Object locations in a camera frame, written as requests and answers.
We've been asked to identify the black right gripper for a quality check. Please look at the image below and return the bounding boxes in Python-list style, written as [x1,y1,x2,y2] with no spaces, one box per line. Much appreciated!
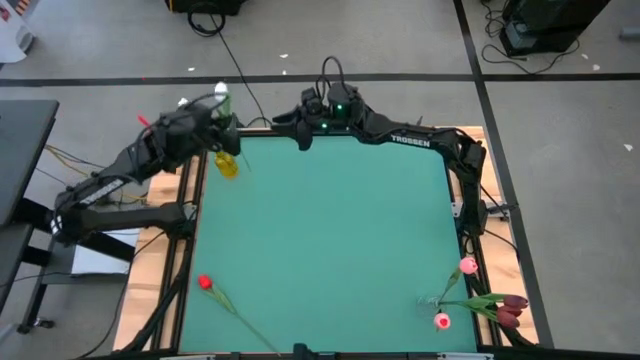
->
[271,86,334,153]

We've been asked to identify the pink artificial tulip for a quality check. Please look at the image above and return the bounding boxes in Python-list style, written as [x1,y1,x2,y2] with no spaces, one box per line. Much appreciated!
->
[432,302,452,331]
[438,255,480,305]

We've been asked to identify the dark red artificial tulip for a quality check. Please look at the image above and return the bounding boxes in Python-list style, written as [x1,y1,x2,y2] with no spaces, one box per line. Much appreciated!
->
[439,293,530,310]
[464,299,522,330]

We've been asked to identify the clear glass vase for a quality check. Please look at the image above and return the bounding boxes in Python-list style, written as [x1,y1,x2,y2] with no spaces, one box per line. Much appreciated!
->
[416,294,450,329]

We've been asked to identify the black equipment case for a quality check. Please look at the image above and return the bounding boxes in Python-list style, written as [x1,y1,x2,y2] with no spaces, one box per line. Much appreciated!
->
[164,0,249,16]

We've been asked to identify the green table mat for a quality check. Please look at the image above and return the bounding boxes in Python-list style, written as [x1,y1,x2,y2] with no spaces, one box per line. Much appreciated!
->
[178,130,479,354]

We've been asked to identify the white box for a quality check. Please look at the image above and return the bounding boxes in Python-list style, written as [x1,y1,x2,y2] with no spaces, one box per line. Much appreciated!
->
[69,229,141,277]

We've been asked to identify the black desk stand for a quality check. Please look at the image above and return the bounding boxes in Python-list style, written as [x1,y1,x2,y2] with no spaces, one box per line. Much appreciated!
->
[0,197,136,336]

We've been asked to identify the grey desk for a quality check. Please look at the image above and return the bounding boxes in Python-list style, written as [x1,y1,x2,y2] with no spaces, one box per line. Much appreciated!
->
[0,99,60,229]

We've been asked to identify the white cabinet with stickers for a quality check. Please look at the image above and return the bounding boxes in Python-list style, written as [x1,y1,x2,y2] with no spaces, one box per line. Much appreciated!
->
[0,0,39,65]

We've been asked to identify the dark grey side table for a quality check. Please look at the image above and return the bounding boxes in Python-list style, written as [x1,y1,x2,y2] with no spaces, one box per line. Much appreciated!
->
[0,222,34,314]

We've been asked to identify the black machine base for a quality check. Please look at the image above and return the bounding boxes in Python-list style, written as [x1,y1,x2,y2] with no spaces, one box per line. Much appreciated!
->
[498,0,612,57]

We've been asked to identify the black table frame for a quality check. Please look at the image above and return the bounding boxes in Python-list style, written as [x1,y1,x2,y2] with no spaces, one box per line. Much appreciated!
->
[148,126,507,360]

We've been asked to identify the black floor cable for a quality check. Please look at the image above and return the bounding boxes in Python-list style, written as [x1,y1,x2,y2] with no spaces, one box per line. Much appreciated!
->
[186,9,275,129]

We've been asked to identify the yellow cables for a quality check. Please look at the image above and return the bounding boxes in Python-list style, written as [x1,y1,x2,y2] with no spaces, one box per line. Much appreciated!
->
[43,144,151,204]

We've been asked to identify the black cable bundle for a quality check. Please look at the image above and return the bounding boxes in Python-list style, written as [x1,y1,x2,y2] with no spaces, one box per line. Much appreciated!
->
[462,234,536,349]
[119,234,194,354]

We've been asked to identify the black tangled floor cables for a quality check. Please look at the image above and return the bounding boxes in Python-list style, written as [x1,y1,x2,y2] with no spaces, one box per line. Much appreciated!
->
[480,0,581,76]

